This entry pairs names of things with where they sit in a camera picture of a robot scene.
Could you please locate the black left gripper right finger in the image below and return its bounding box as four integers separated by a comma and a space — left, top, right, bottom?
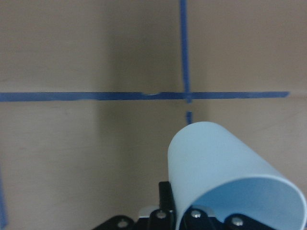
182, 207, 271, 230

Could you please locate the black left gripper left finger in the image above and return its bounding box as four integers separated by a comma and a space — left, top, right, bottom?
94, 182, 176, 230

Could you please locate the light blue plastic cup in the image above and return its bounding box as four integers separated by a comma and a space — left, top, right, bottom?
167, 122, 307, 230

